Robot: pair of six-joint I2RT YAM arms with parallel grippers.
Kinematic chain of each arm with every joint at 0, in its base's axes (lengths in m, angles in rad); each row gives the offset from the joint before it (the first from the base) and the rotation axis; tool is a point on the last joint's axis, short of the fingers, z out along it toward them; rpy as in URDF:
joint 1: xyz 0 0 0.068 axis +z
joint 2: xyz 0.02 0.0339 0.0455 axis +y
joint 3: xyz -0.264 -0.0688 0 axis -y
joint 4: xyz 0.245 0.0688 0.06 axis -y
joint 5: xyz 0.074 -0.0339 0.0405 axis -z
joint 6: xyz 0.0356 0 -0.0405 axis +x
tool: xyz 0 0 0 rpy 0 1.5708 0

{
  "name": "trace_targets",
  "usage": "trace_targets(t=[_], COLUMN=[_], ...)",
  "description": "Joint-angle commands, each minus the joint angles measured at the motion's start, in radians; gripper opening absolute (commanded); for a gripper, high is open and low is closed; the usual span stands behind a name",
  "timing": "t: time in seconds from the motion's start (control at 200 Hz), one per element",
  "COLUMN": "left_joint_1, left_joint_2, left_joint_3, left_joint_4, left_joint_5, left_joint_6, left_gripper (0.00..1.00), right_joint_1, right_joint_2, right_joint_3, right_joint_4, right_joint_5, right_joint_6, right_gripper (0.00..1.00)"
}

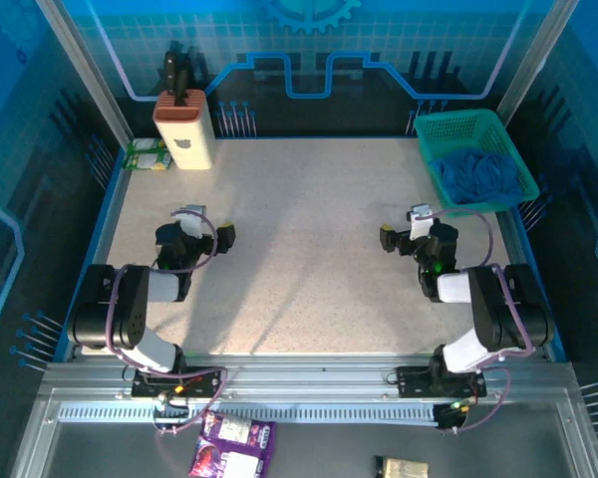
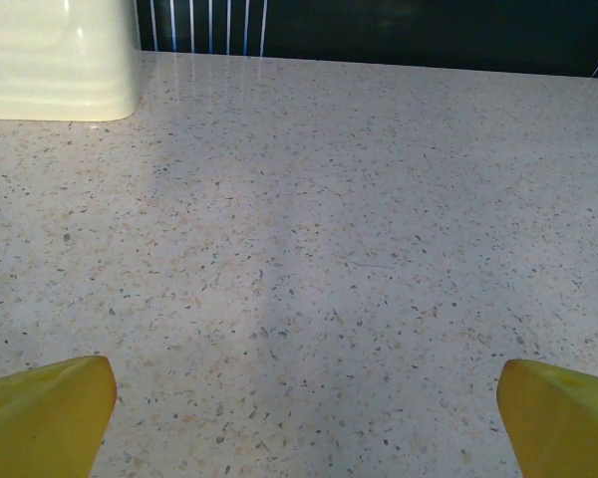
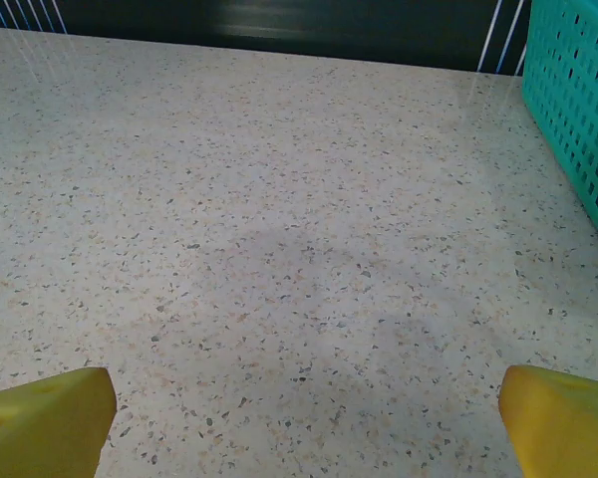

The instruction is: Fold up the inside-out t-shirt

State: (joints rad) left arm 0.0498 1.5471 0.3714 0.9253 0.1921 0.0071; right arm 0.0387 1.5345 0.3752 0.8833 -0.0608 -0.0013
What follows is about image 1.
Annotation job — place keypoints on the green plastic basket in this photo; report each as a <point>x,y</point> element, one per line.
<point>458,129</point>

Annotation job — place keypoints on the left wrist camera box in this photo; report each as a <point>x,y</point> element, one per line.
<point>193,224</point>

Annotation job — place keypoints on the blue t-shirt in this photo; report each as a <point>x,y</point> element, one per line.
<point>478,174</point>

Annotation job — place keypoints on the cream knife block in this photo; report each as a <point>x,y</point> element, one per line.
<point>187,139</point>

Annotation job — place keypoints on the small black electronics box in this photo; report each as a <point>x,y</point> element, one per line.
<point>448,418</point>

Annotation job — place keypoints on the green snack packet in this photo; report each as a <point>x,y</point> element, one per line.
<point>147,161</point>
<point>147,145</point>

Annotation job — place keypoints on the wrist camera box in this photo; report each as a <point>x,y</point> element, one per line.
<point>193,224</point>
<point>419,224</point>

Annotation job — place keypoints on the aluminium frame rail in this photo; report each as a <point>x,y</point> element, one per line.
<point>304,373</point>

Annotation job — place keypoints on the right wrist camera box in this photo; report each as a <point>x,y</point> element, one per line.
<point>419,224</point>

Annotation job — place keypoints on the dark gold packet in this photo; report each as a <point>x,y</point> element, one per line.
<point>403,469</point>

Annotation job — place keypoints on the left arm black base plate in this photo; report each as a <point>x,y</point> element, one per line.
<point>144,388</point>

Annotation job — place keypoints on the aluminium frame post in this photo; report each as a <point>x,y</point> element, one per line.
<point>538,50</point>
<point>82,65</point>

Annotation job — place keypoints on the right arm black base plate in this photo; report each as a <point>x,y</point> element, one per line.
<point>413,383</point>

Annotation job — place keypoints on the purple snack bag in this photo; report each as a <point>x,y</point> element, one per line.
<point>229,448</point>

